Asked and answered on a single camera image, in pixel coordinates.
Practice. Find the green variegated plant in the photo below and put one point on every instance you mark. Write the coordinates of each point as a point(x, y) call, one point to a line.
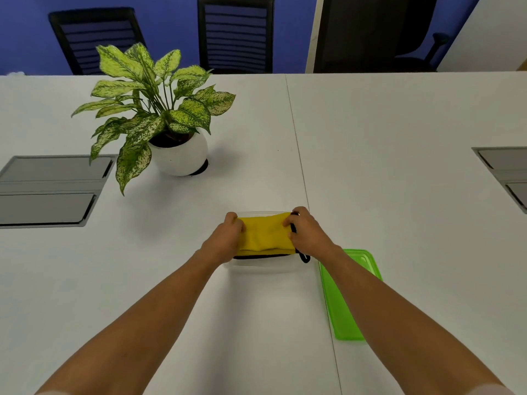
point(148, 106)

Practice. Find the black mesh office chair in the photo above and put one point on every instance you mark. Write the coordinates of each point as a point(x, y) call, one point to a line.
point(235, 34)
point(96, 39)

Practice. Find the person's right hand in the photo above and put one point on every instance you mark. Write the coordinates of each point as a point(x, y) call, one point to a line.
point(311, 236)

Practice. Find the person's left fingers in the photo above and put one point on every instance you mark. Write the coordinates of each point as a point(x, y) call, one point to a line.
point(235, 225)

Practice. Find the person's left hand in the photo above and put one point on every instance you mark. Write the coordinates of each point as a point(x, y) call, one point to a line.
point(220, 241)

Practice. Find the white round plant pot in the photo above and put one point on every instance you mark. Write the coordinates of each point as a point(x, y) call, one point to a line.
point(181, 154)

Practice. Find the black office chair with armrest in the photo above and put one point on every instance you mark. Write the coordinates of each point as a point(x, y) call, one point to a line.
point(378, 34)

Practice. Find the person's left forearm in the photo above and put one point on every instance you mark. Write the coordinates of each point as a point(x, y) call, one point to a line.
point(136, 324)

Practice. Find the clear plastic container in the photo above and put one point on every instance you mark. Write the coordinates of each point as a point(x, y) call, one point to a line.
point(263, 263)

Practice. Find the green plastic lid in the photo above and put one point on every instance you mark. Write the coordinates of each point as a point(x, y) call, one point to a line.
point(341, 308)

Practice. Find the person's right fingers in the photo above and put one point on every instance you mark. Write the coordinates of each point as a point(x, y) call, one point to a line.
point(293, 220)

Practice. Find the person's right forearm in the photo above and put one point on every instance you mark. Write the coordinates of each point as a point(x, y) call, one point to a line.
point(407, 324)

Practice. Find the yellow cloth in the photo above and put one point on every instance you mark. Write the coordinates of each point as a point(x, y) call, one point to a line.
point(265, 236)

